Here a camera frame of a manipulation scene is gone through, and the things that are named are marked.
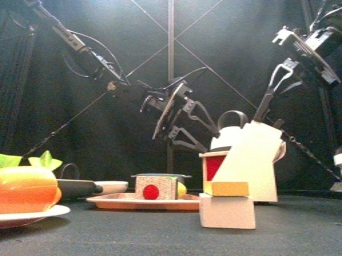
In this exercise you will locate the white block with yellow top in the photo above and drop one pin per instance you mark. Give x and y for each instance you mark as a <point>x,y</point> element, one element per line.
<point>228,210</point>

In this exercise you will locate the green toy leaf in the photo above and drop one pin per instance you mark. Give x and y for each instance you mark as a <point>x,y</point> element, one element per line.
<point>47,161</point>

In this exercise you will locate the white toy knife block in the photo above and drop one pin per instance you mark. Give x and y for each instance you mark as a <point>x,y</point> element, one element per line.
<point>249,160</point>

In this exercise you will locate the black vertical frame post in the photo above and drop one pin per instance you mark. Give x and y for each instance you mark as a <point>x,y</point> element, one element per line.
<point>172,20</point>

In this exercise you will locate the black backdrop cloth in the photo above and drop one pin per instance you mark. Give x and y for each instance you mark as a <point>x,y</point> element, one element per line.
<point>54,110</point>

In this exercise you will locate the toy sushi roll piece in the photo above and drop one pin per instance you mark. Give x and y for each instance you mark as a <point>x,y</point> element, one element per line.
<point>156,188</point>

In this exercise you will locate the orange toy fruit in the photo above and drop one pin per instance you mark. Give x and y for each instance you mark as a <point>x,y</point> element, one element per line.
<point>27,190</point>

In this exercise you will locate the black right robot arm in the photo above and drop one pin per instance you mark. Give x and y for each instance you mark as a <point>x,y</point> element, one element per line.
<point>332,13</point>

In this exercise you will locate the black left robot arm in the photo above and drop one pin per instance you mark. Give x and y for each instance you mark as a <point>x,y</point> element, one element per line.
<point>67,36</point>

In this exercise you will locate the white round plate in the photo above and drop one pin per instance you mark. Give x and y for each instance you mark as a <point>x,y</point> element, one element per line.
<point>41,216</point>

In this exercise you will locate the pink rectangular tray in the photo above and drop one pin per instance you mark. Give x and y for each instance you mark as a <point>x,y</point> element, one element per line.
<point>115,202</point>

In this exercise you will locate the white round bowl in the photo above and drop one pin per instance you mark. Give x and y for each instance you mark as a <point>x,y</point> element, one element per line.
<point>111,187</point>

